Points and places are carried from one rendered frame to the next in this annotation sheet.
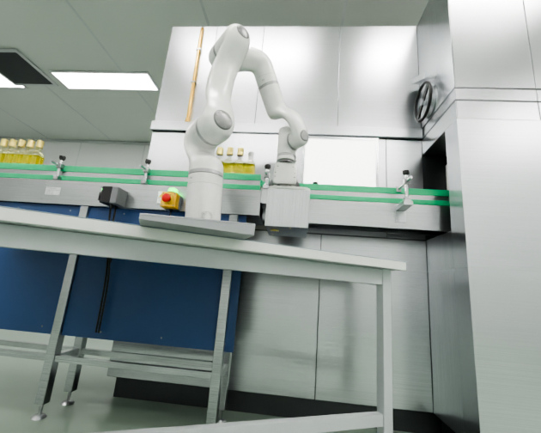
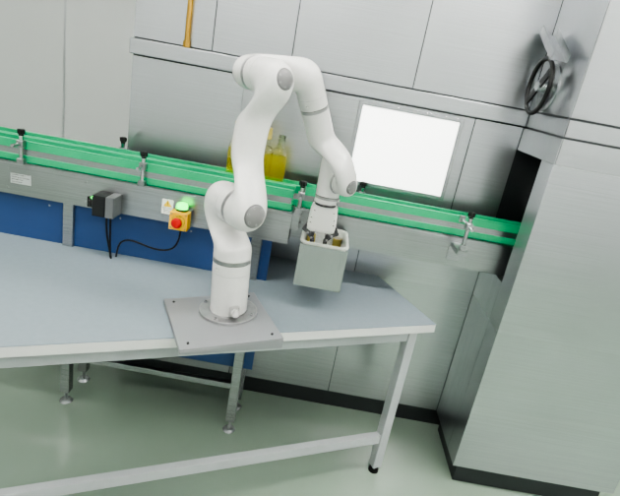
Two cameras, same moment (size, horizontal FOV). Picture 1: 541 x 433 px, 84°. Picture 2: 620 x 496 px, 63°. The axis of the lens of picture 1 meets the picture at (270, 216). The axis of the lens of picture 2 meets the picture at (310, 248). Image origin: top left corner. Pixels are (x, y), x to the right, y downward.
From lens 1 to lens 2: 1.11 m
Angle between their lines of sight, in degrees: 33
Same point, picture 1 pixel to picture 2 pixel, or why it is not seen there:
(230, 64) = (265, 120)
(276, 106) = (321, 143)
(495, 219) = (544, 291)
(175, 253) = not seen: hidden behind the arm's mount
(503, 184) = (571, 255)
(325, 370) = (341, 369)
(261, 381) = (277, 371)
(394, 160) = (477, 152)
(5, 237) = (57, 357)
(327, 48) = not seen: outside the picture
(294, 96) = (357, 23)
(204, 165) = (232, 260)
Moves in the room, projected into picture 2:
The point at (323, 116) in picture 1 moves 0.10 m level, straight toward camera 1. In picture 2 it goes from (395, 66) to (397, 66)
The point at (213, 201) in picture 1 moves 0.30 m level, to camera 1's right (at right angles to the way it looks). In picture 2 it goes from (241, 294) to (334, 307)
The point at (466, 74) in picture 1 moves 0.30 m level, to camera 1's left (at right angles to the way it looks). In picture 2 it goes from (593, 99) to (508, 83)
